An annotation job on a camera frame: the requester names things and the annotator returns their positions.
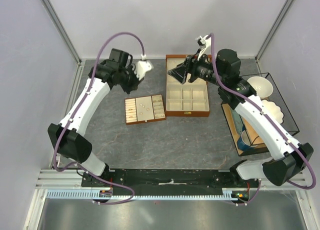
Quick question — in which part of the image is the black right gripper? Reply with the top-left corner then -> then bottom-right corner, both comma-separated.
167,48 -> 226,87

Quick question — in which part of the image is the small brown jewelry tray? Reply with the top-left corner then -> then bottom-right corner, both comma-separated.
124,94 -> 166,125

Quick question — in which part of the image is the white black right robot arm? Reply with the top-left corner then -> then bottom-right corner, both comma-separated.
167,49 -> 314,187

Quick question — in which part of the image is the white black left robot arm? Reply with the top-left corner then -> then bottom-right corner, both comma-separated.
47,48 -> 153,187

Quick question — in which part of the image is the large brown jewelry box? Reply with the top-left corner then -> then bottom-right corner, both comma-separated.
164,54 -> 213,118

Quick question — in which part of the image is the light blue oblong plate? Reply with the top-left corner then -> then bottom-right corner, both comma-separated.
229,108 -> 246,136

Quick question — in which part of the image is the white bowl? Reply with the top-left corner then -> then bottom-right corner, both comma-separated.
247,76 -> 274,99

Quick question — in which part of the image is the blue cup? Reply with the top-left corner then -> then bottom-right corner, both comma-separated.
236,130 -> 252,151

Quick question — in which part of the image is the wooden rack base board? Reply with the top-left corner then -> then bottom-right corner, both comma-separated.
221,103 -> 269,157

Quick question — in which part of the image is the white scalloped dish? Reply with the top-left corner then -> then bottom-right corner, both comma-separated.
262,99 -> 284,124

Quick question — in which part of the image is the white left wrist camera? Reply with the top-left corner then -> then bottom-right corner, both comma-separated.
134,53 -> 153,81

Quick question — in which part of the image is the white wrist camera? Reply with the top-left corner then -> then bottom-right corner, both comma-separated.
134,53 -> 153,81
195,33 -> 212,61

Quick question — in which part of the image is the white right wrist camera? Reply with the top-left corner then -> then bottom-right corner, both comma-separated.
195,33 -> 212,61

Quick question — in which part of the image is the black wire rack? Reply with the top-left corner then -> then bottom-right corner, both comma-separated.
221,72 -> 300,157

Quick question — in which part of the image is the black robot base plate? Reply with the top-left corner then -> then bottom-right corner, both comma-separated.
81,167 -> 261,198

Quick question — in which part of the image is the left aluminium frame post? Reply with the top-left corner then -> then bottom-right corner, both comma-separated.
40,0 -> 82,65

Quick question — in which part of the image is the aluminium frame post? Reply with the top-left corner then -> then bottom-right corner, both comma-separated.
40,0 -> 82,65
254,0 -> 295,64

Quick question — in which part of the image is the light blue cable duct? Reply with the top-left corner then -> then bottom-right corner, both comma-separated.
46,189 -> 238,201

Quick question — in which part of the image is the right aluminium frame post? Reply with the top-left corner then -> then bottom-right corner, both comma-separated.
254,0 -> 295,64

